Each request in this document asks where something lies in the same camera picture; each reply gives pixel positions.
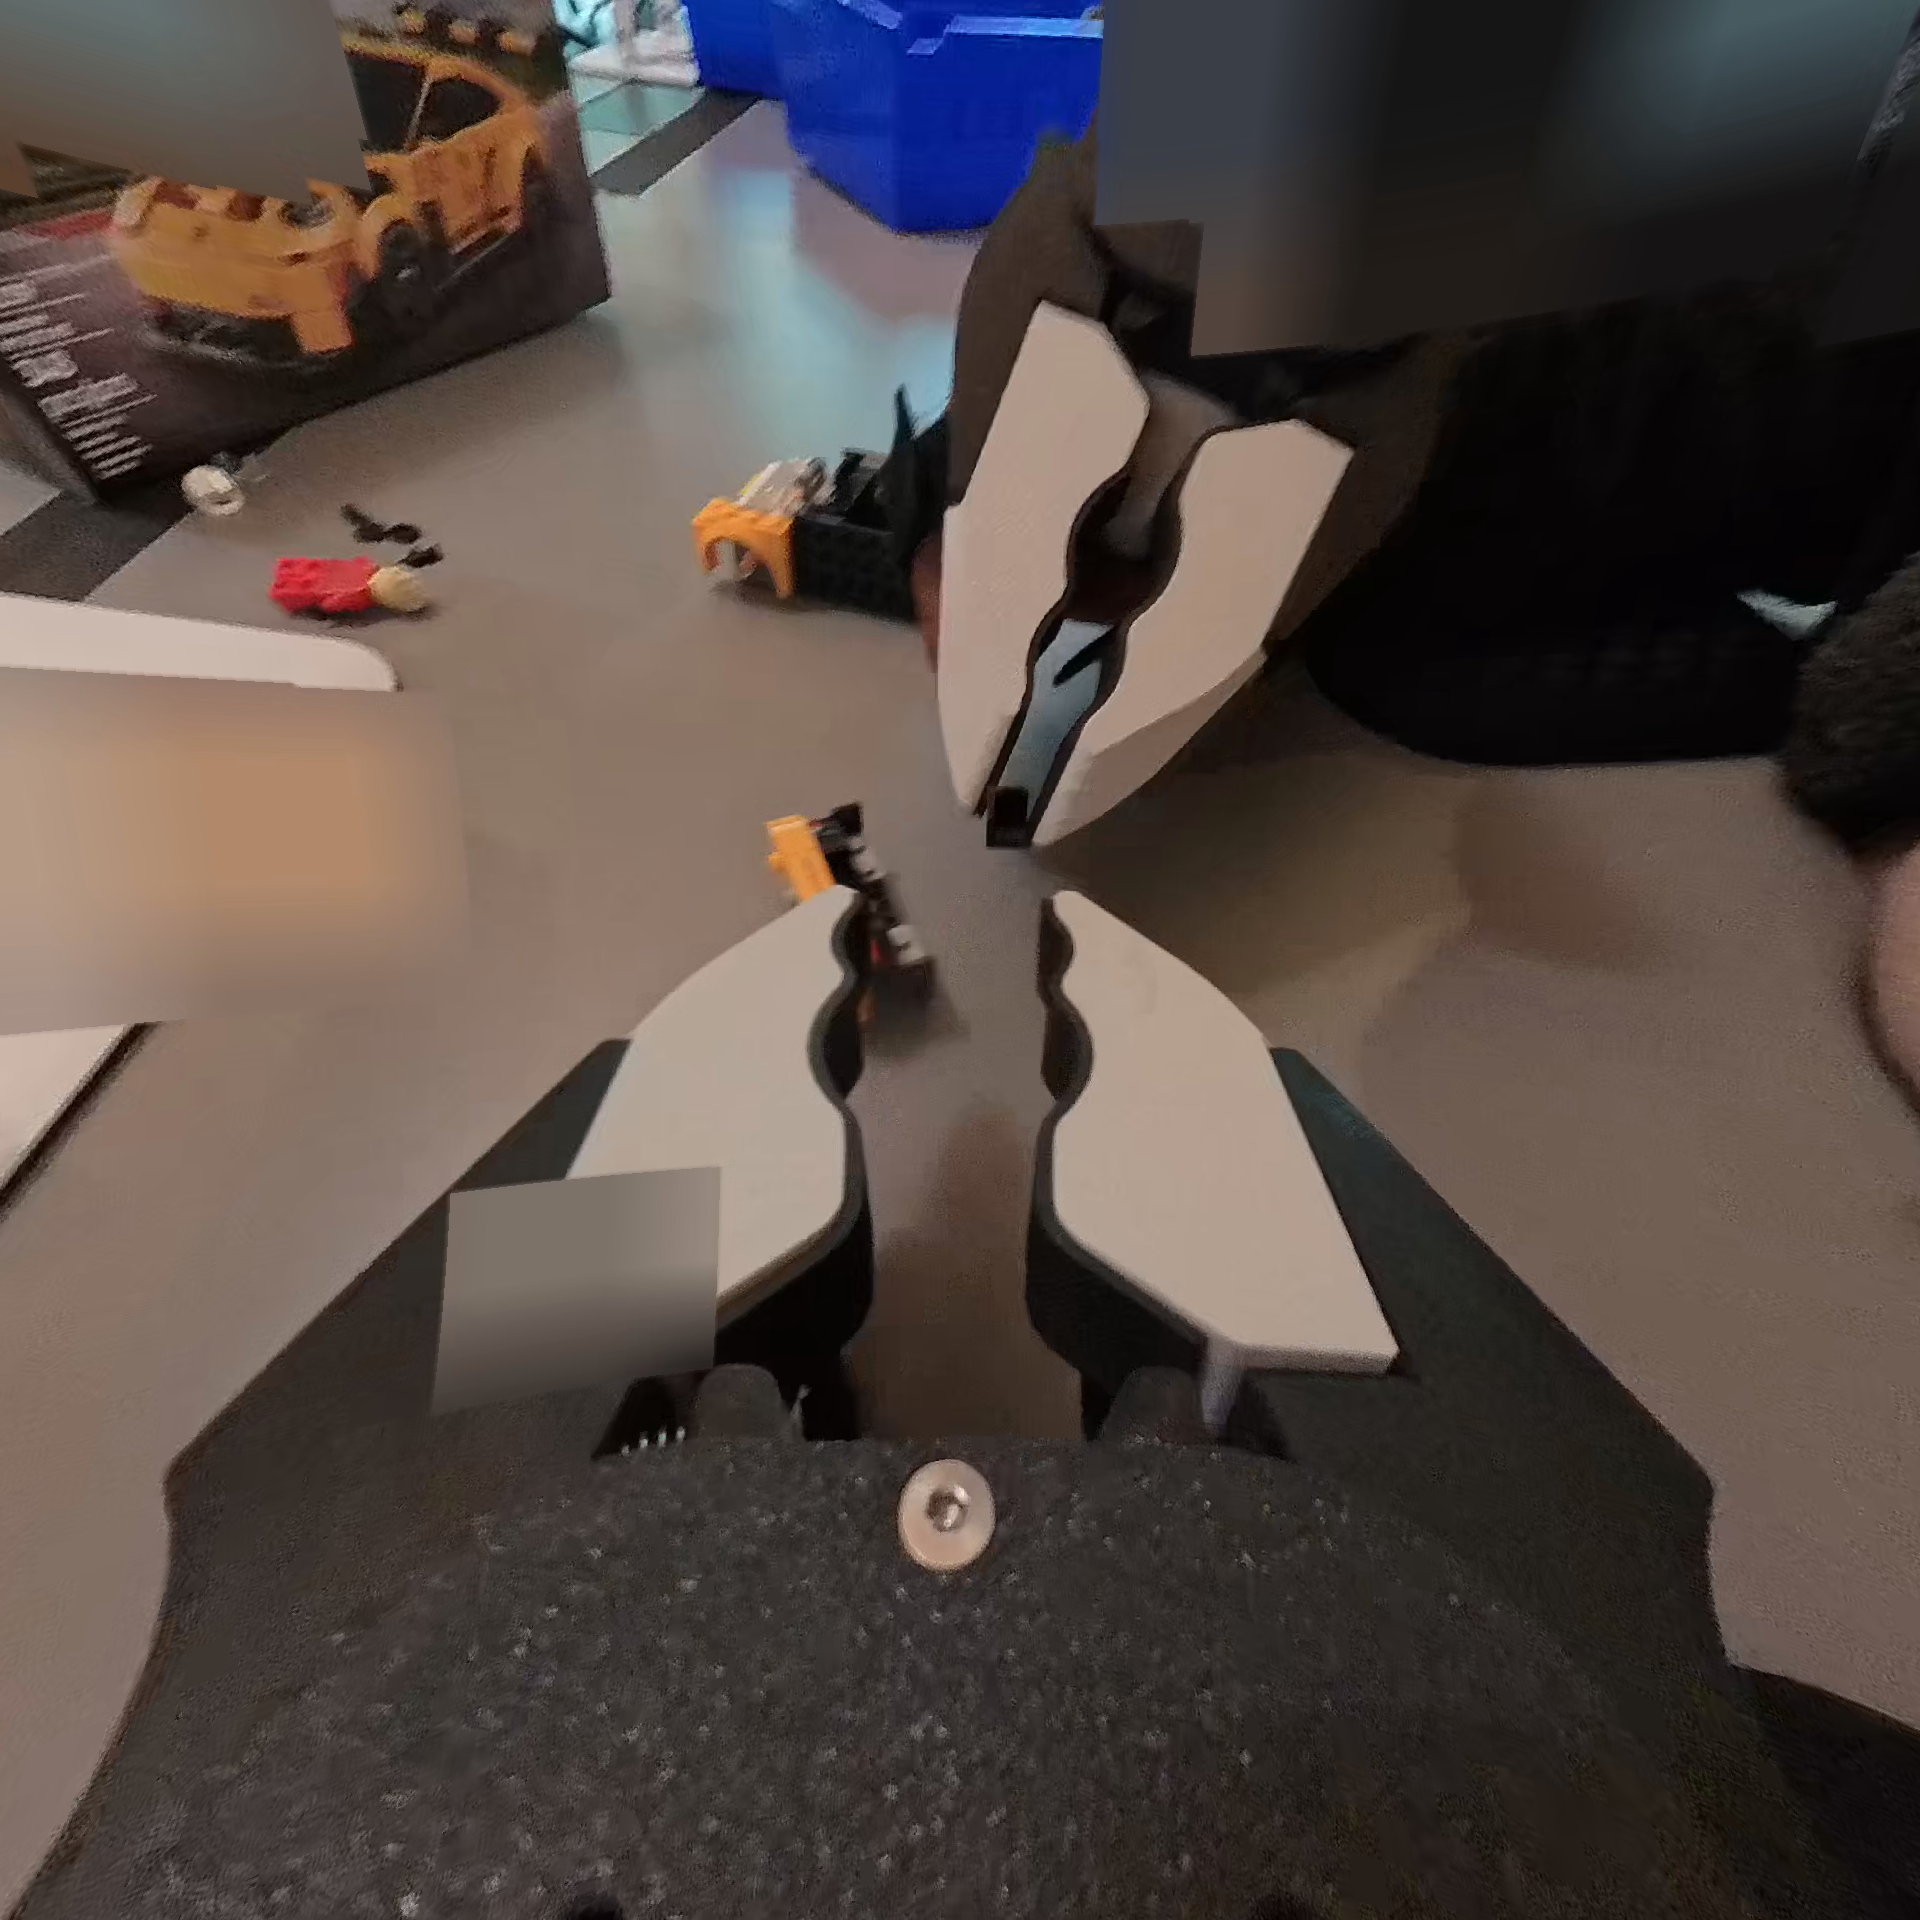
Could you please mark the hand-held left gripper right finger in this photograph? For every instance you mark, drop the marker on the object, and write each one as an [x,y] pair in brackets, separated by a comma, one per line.
[1201,1169]

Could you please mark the orange black lego car section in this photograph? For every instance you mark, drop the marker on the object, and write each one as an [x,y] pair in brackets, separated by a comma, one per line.
[810,855]

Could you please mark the person's right forearm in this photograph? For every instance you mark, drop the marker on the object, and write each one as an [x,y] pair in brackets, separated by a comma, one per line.
[1575,569]

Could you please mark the red lego minifigure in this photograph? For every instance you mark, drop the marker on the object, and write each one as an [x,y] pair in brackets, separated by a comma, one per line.
[323,585]

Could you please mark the small white round lego piece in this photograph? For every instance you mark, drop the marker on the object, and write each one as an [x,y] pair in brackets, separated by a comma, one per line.
[216,492]

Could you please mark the white rounded board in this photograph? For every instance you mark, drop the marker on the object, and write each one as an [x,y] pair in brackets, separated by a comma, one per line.
[182,645]

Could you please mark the blue plastic bin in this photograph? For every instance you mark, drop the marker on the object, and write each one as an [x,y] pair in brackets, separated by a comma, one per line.
[929,118]

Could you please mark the lego set box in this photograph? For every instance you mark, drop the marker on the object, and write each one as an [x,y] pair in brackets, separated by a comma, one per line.
[374,300]

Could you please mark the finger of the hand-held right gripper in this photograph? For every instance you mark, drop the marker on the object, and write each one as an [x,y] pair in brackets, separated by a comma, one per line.
[1020,479]
[1232,569]

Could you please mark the small black lego piece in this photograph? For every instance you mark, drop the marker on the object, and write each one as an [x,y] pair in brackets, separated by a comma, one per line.
[1008,819]

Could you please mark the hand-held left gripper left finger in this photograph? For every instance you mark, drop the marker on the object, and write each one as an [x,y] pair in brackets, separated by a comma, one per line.
[733,1080]

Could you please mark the black lego car chassis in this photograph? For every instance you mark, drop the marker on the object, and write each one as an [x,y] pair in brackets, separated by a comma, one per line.
[840,555]

